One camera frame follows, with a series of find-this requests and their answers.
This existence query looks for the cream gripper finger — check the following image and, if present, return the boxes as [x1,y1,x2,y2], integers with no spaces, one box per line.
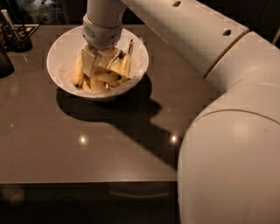
[81,45,102,77]
[99,47,119,68]

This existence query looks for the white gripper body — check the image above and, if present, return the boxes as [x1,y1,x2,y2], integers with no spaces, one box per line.
[82,15,123,50]

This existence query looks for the curved yellow banana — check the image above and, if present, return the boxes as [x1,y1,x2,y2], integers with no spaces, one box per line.
[94,69,122,82]

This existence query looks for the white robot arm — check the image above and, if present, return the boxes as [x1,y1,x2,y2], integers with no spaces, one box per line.
[84,0,280,224]

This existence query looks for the yellow banana far right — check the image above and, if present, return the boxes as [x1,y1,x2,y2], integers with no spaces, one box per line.
[120,40,133,77]

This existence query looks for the yellow banana centre right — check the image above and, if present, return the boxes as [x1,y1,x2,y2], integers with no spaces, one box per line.
[108,51,124,72]

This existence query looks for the long yellow banana left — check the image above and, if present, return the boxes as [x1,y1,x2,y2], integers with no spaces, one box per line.
[72,57,84,87]

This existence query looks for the white ceramic bowl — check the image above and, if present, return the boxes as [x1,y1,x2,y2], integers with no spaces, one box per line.
[46,24,150,102]

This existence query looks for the small yellow banana bottom left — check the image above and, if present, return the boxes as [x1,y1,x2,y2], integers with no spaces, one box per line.
[81,76,92,92]

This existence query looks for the white bottles in background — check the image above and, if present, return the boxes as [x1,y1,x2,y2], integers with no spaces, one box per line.
[24,0,66,25]

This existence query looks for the dark object table left edge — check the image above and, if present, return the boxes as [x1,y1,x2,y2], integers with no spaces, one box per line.
[0,47,14,78]

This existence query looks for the black wire pen holder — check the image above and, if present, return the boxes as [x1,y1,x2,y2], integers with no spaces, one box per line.
[2,24,32,53]

